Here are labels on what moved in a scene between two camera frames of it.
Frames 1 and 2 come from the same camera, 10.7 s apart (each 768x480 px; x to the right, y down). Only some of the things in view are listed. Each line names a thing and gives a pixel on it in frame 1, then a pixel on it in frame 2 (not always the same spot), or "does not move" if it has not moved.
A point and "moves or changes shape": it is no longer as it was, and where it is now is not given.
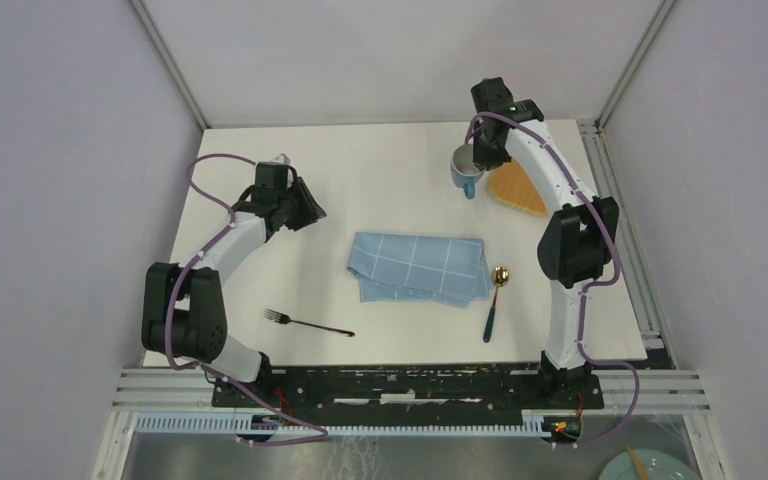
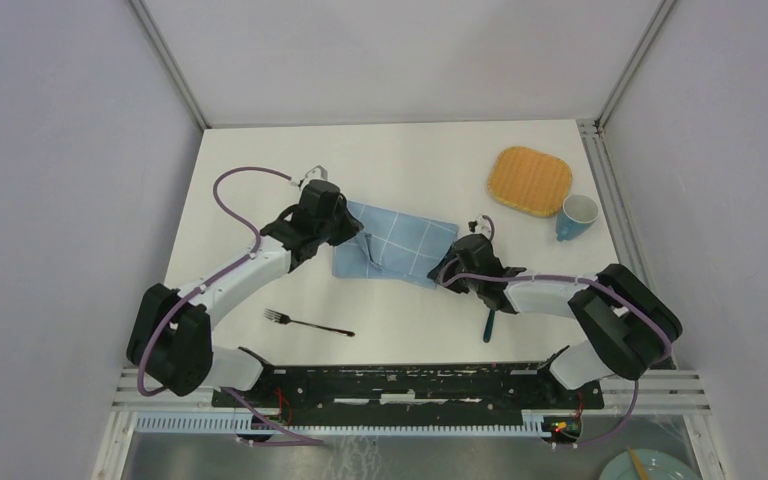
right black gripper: x=483 y=159 -> x=445 y=264
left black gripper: x=311 y=211 -> x=352 y=226
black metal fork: x=283 y=319 does not move
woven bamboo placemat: x=510 y=184 does not move
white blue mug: x=464 y=173 moves or changes shape
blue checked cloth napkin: x=394 y=267 moves or changes shape
